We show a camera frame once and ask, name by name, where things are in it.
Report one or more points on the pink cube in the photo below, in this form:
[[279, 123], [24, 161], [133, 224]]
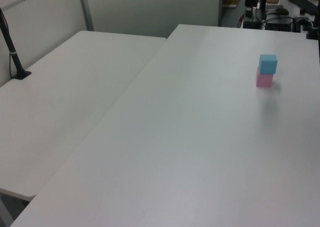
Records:
[[264, 80]]

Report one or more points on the blue cube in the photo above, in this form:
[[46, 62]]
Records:
[[268, 64]]

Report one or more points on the black monitor stand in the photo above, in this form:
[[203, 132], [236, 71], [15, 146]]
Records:
[[250, 7]]

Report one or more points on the black electronics box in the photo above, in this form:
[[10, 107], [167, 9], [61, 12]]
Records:
[[278, 24]]

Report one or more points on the black computer mouse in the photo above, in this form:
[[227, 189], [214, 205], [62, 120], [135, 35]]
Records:
[[282, 11]]

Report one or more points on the black clamp at table edge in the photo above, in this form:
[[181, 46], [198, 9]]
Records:
[[307, 24]]

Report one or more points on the grey partition frame post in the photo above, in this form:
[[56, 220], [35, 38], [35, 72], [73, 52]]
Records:
[[85, 8]]

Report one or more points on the black camera stand pole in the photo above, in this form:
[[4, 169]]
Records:
[[12, 51]]

